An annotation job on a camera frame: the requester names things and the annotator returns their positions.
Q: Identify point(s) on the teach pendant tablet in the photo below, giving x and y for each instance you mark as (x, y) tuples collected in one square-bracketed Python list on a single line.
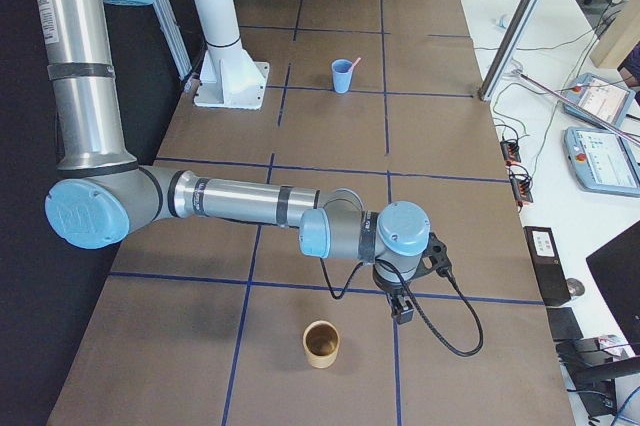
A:
[(608, 101), (602, 162)]

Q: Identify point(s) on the reacher grabber tool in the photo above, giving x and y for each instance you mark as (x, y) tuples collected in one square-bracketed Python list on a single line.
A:
[(518, 72)]

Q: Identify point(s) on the right power connector block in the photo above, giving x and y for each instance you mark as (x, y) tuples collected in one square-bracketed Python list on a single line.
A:
[(521, 183)]

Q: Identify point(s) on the black monitor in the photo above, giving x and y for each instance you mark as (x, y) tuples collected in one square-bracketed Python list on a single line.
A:
[(615, 270)]

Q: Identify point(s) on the far teach pendant tablet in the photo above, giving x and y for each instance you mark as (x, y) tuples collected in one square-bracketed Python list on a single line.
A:
[(608, 101)]

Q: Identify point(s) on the blue ribbed plastic cup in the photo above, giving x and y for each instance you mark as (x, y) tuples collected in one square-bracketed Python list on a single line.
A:
[(341, 75)]

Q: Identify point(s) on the aluminium frame post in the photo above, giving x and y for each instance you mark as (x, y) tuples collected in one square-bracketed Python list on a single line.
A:
[(507, 47)]

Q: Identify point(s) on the near teach pendant tablet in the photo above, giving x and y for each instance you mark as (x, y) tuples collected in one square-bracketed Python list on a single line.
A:
[(602, 162)]

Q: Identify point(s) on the pink chopstick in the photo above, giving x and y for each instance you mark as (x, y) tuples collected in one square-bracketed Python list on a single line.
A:
[(353, 65)]

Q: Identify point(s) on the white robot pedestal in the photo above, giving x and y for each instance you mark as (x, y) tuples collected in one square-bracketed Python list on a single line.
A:
[(229, 77)]

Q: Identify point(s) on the brown cylindrical wooden cup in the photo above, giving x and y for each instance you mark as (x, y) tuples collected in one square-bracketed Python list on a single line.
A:
[(321, 342)]

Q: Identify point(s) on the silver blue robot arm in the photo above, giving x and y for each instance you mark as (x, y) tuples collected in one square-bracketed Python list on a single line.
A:
[(100, 54)]

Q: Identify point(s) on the black box with label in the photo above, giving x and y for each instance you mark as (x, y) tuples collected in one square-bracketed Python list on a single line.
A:
[(547, 266)]

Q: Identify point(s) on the left power connector block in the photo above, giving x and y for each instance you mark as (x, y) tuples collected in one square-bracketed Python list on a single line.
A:
[(511, 151)]

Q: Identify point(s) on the power connector block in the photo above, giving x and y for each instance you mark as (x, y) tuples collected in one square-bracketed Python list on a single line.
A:
[(511, 151), (521, 183)]

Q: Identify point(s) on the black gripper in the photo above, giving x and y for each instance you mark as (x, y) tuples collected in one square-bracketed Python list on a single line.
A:
[(393, 290)]

